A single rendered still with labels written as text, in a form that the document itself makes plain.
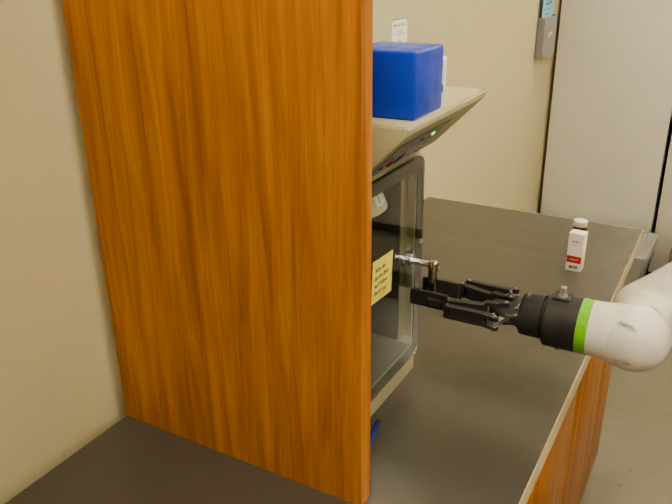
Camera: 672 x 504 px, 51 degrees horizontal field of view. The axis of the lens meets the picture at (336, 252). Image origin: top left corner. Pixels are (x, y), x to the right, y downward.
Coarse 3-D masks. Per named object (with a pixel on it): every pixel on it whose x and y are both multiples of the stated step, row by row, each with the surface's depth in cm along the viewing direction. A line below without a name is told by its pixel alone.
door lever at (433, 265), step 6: (414, 258) 128; (414, 264) 128; (420, 264) 127; (426, 264) 127; (432, 264) 126; (438, 264) 126; (432, 270) 126; (432, 276) 127; (432, 282) 127; (432, 288) 128
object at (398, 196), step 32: (416, 160) 122; (384, 192) 113; (416, 192) 125; (384, 224) 115; (416, 224) 127; (416, 256) 130; (384, 320) 122; (416, 320) 136; (384, 352) 125; (384, 384) 128
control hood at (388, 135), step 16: (448, 96) 110; (464, 96) 110; (480, 96) 114; (432, 112) 99; (448, 112) 102; (464, 112) 116; (384, 128) 92; (400, 128) 91; (416, 128) 93; (432, 128) 104; (448, 128) 121; (384, 144) 93; (400, 144) 94; (384, 160) 97
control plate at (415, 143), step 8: (448, 120) 109; (440, 128) 111; (424, 136) 105; (432, 136) 113; (408, 144) 99; (416, 144) 106; (400, 152) 101; (392, 160) 103; (400, 160) 110; (384, 168) 105
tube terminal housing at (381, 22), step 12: (384, 0) 103; (396, 0) 107; (408, 0) 111; (420, 0) 114; (384, 12) 104; (396, 12) 108; (408, 12) 111; (420, 12) 115; (384, 24) 105; (408, 24) 112; (420, 24) 116; (384, 36) 106; (408, 36) 113; (420, 36) 117; (372, 180) 111; (408, 360) 140; (408, 372) 141; (396, 384) 137; (384, 396) 132; (372, 408) 128
